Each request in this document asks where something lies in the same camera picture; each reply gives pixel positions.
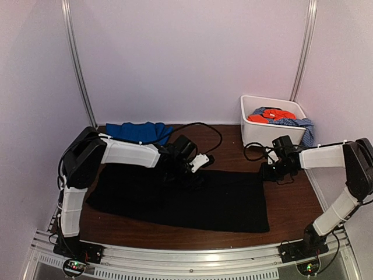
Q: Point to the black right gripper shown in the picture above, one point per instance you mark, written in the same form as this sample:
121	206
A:
266	174

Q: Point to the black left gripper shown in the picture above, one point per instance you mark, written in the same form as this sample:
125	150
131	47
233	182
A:
192	184

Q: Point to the blue pleated skirt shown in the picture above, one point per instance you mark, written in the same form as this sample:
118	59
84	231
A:
145	132

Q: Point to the black garment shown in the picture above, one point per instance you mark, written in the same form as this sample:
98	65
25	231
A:
225	201

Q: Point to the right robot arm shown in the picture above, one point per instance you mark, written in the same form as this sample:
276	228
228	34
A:
346	166

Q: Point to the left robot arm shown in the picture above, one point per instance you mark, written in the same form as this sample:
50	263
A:
80	162

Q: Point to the white laundry basket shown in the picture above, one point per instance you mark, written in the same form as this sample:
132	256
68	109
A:
266	133

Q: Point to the blue checked shirt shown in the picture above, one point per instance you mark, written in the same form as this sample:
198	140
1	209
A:
308	137

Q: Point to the orange garment in basket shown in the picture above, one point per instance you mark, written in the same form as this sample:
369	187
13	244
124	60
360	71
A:
265	115

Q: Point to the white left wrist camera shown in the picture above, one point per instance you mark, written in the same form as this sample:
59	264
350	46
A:
201	160

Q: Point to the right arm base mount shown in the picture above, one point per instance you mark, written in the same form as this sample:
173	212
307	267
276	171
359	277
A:
307	260

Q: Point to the front aluminium rail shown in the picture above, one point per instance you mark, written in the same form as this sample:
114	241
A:
258	262

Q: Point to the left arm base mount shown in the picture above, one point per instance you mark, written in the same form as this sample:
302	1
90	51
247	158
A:
79	256

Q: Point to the right aluminium frame post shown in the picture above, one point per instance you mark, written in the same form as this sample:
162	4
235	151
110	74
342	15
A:
310	23

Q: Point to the aluminium frame post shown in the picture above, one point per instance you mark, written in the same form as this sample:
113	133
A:
310	23
77	68

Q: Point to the left aluminium frame post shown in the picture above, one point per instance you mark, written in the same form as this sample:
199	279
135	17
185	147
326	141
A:
77	68

